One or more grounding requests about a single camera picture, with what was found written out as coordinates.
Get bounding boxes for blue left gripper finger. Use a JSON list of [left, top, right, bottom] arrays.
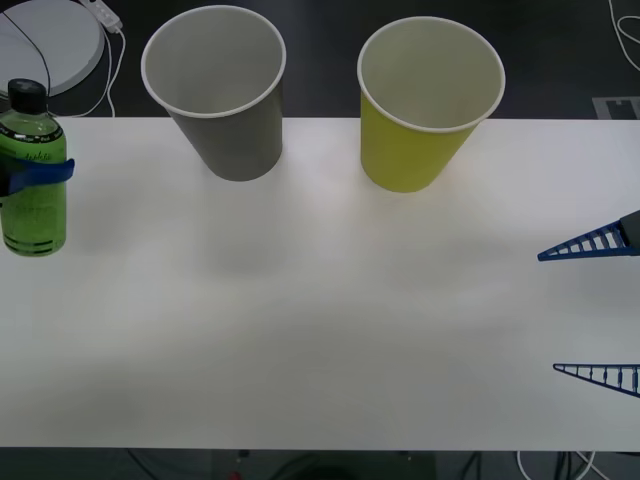
[[0, 158, 76, 197]]

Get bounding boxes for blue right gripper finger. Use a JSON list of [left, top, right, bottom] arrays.
[[537, 209, 640, 263], [552, 363, 640, 399]]

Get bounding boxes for green bottle with black cap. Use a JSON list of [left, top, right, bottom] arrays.
[[0, 78, 69, 259]]

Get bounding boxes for grey floor plate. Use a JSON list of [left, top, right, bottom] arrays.
[[592, 97, 640, 120]]

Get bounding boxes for pale grey round base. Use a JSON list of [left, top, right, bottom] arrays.
[[0, 3, 107, 99]]

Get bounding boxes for white power strip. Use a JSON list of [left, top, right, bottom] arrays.
[[82, 0, 124, 33]]

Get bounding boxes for grey waste bin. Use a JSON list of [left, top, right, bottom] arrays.
[[140, 4, 288, 183]]

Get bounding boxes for yellow-green waste bin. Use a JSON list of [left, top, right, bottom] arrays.
[[356, 16, 506, 194]]

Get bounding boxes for white cable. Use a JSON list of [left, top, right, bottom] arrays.
[[516, 449, 604, 480], [54, 28, 127, 120], [607, 0, 640, 81]]

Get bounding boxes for black cable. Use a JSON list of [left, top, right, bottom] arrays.
[[0, 9, 56, 101]]

